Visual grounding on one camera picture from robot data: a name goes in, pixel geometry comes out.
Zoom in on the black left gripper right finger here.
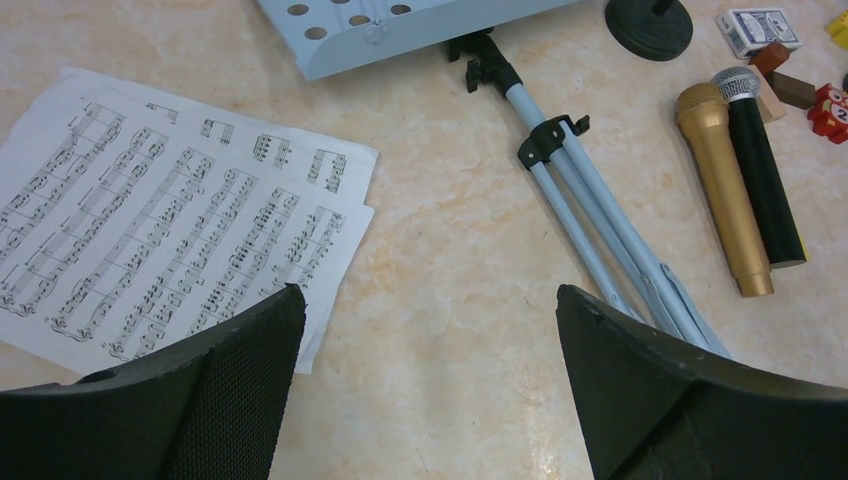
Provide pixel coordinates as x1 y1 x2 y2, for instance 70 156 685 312
556 285 847 479

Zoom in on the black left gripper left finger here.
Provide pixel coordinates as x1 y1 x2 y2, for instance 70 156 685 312
1 284 306 479

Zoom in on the sheet music page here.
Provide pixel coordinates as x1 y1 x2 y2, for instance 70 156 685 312
58 66 380 207
1 91 374 375

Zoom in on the silver black microphone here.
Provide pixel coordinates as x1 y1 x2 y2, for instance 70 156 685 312
711 66 806 268

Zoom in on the gold microphone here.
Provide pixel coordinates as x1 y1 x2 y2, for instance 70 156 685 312
676 83 774 298

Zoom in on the black stand for silver microphone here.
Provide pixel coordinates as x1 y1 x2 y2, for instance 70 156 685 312
604 0 694 62

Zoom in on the light blue music stand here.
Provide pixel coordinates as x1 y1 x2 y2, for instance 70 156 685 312
260 1 727 356

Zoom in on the yellow toy brick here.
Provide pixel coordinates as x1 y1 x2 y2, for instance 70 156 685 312
798 232 809 262

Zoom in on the wooden block by cards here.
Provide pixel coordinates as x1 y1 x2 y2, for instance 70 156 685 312
749 66 788 124

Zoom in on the owl figure toy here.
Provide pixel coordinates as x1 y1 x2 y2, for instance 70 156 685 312
806 83 847 145

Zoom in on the blue playing card box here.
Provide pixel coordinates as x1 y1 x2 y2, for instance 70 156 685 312
715 7 803 59

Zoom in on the yellow small toy box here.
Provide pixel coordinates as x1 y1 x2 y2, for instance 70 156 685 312
825 10 848 50

